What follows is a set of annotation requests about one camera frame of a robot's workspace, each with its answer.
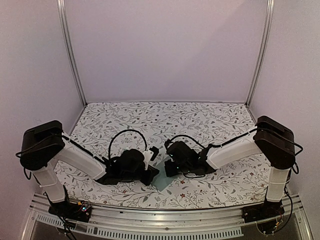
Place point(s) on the right aluminium frame post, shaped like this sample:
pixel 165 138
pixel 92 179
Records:
pixel 262 51

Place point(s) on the floral patterned table mat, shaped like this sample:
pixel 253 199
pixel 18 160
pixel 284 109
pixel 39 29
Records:
pixel 107 129

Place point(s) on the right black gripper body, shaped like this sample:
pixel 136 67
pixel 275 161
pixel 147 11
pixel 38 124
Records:
pixel 182 168

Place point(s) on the teal blue envelope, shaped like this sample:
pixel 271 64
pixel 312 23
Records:
pixel 161 181

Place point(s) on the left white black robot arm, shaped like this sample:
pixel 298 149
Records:
pixel 47 141

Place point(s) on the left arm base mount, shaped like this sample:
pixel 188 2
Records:
pixel 80 211

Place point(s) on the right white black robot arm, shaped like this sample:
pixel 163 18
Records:
pixel 270 138

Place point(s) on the left aluminium frame post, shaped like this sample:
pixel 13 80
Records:
pixel 61 7

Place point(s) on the aluminium frame post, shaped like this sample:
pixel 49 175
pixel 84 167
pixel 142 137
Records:
pixel 262 51
pixel 61 7

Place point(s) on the front aluminium rail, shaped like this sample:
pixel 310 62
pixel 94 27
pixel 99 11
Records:
pixel 124 223

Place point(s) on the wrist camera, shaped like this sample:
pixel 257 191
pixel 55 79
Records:
pixel 149 156
pixel 168 146

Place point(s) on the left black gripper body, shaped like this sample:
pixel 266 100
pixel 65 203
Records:
pixel 146 179

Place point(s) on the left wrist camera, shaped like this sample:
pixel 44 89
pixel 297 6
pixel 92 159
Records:
pixel 149 156

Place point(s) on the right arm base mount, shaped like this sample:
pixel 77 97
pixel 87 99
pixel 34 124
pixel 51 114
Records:
pixel 262 211

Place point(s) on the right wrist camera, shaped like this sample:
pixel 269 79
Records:
pixel 168 146

